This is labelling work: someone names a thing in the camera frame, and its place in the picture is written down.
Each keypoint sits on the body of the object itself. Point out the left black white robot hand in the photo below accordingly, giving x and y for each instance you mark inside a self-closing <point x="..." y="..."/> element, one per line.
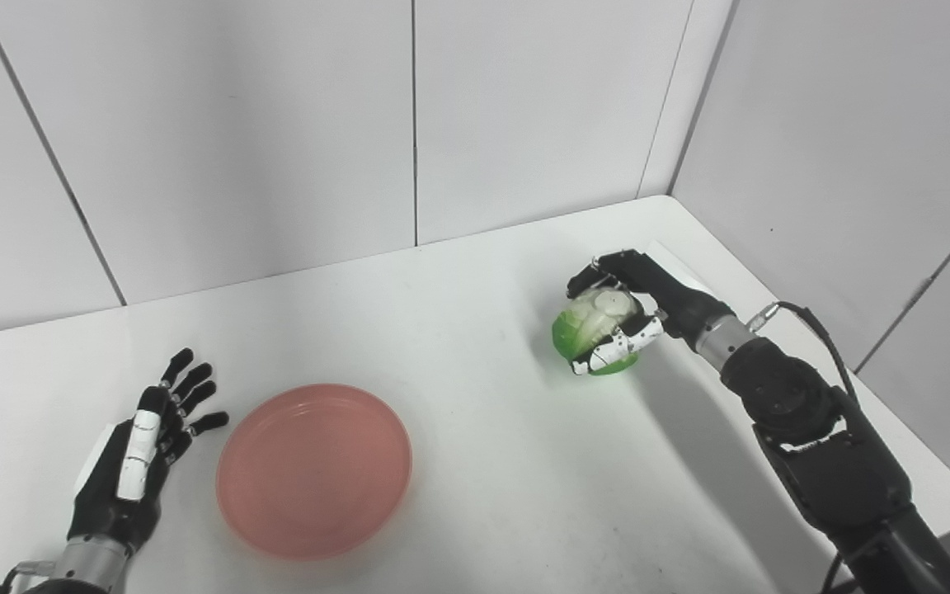
<point x="116" y="495"/>

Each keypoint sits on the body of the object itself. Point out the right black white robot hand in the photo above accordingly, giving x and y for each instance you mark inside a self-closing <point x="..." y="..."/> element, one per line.
<point x="673" y="301"/>

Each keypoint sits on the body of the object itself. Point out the green white cabbage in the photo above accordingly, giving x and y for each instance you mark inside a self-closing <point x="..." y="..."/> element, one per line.
<point x="594" y="318"/>

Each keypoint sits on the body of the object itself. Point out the pink round plate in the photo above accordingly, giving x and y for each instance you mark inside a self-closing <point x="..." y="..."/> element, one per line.
<point x="314" y="470"/>

